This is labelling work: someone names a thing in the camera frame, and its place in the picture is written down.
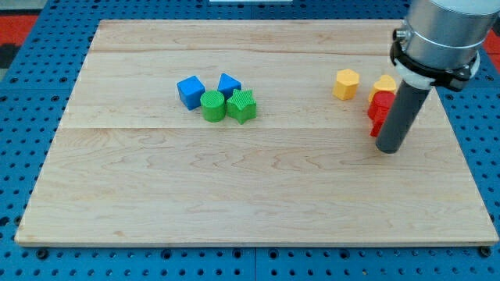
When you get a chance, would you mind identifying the yellow heart block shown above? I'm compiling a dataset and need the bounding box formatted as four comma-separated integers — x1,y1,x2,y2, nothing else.
368,74,397,103

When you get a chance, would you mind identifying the red star block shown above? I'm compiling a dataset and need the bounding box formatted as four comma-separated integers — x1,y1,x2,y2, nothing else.
369,108,389,137

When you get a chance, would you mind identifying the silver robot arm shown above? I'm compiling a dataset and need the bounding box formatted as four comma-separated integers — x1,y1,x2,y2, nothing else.
390,0,499,91

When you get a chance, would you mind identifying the blue cube block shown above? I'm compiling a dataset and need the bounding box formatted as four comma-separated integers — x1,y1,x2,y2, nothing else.
177,76,205,110

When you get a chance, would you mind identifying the blue triangle block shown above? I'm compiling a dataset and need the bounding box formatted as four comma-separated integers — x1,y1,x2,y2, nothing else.
217,73,241,99

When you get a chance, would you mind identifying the green cylinder block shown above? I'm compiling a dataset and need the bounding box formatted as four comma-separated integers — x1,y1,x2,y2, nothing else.
200,90,226,123

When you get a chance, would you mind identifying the yellow hexagon block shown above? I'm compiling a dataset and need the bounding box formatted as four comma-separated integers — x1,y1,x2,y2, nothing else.
332,69,360,101

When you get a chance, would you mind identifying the green star block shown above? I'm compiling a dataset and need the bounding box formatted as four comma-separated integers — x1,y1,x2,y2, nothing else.
227,89,257,124

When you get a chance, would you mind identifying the red round block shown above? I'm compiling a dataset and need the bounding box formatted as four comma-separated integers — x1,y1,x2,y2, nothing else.
367,91,395,120

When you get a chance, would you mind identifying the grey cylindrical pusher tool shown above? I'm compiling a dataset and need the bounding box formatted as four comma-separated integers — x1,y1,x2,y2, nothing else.
375,80,430,154

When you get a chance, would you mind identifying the wooden board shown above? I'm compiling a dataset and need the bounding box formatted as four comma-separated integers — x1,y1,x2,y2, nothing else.
15,20,498,247

